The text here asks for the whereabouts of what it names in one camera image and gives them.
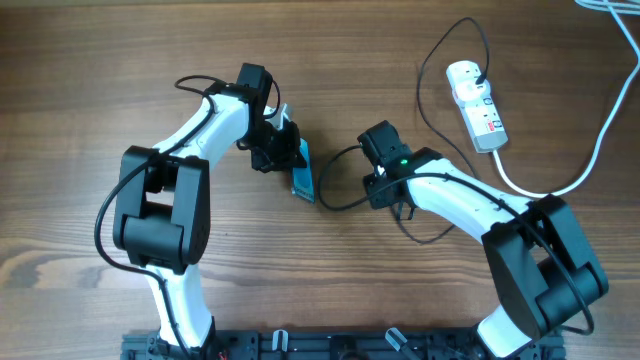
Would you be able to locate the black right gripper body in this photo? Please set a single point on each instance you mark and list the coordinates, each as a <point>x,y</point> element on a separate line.
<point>381,200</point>

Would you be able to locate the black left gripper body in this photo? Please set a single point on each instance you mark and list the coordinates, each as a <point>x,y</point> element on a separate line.
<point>272,148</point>

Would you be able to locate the blue screen smartphone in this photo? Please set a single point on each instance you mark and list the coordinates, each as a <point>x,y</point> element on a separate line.
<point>302,181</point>

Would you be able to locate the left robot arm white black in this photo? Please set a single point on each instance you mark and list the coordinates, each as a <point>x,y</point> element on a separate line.
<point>162,217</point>

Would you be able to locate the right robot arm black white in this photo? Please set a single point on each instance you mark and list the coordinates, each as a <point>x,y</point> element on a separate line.
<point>543,268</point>

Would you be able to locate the white charger adapter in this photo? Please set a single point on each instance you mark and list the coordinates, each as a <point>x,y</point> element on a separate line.
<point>468,91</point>

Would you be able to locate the white power strip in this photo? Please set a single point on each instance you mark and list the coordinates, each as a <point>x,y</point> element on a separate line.
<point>485,128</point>

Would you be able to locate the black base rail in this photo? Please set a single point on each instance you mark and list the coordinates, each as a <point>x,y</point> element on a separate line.
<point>446,343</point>

